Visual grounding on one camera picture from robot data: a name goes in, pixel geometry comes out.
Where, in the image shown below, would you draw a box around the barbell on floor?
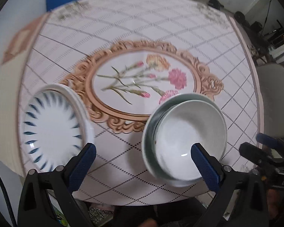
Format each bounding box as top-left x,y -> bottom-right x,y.
207,0 -> 246,24

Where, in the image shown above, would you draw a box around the grey green upholstered chair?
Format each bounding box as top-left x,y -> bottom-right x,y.
256,64 -> 284,138

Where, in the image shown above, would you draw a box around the brown placemat with paper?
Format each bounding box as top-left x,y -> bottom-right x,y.
1,13 -> 49,65

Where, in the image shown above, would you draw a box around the blue leaf pattern plate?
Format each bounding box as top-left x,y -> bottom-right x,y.
21,90 -> 83,172

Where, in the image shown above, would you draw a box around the beige striped table runner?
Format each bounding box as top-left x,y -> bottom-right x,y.
0,50 -> 29,176

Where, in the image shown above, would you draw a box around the white scalloped plate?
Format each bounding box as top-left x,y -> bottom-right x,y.
25,84 -> 95,160

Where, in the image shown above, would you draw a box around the white bowl red flowers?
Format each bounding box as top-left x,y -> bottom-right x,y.
153,100 -> 227,187

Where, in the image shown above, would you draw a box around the large white bowl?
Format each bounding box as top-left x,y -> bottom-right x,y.
141,93 -> 227,181

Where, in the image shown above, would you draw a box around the person's right hand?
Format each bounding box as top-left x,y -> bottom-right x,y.
266,189 -> 284,220

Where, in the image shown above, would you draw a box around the person's left hand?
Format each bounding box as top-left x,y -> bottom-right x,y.
139,219 -> 157,227

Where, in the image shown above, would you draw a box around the light blue black-rimmed bowl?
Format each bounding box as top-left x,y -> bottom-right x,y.
152,105 -> 175,147

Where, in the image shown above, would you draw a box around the checked floral tablecloth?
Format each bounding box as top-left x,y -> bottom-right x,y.
19,0 -> 262,206

